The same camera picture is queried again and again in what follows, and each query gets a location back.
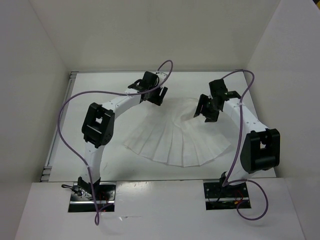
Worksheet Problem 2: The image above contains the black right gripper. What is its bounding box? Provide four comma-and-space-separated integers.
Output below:
193, 93, 220, 123

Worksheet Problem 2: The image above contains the white pleated skirt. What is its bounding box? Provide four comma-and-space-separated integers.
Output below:
124, 97, 230, 168

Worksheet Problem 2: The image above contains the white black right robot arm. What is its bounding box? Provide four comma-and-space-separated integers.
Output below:
194, 81, 281, 197

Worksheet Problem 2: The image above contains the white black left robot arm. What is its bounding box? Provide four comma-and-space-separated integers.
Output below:
77, 87, 168, 200

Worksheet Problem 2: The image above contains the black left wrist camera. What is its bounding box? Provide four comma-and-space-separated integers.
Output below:
128, 71, 160, 93

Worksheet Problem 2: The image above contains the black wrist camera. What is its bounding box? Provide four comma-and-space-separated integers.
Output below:
208, 78, 228, 97
128, 71, 160, 93

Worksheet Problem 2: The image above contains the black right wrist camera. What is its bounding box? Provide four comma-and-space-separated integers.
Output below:
208, 78, 228, 97

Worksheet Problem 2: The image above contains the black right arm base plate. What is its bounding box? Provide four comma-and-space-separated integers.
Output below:
203, 181, 251, 211

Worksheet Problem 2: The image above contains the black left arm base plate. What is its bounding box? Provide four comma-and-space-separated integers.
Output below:
68, 181, 118, 213

